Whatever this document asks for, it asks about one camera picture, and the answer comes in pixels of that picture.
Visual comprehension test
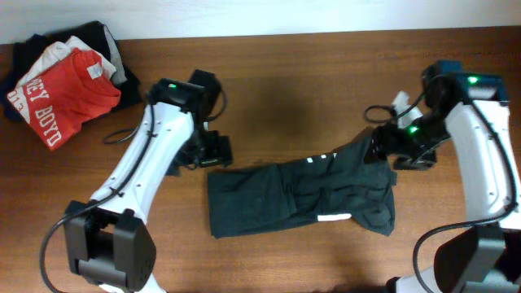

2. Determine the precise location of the dark green t-shirt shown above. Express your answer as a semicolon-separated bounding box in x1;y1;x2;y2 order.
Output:
208;137;397;238

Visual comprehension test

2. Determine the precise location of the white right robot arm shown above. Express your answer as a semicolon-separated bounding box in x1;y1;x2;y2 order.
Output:
365;60;520;292

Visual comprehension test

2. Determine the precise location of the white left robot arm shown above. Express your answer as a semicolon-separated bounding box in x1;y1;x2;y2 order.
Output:
63;69;233;292

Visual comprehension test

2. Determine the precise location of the red printed folded shirt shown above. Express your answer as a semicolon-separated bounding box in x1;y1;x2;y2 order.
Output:
7;49;121;151

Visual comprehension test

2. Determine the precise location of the white grey folded shirt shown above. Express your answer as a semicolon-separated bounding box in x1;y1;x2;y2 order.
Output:
13;21;127;87

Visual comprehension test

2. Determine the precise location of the black folded garment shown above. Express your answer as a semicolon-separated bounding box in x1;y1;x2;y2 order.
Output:
1;20;142;122

